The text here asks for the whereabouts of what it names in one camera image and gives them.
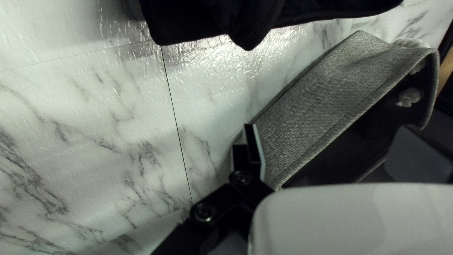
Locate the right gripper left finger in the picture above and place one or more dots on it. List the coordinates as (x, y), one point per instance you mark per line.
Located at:
(244, 170)

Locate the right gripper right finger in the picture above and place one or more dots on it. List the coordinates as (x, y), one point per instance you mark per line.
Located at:
(417, 166)

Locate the black sweatshirt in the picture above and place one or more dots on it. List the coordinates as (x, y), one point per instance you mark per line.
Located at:
(212, 21)

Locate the grey fabric basket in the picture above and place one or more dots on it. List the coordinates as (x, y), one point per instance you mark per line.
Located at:
(336, 95)

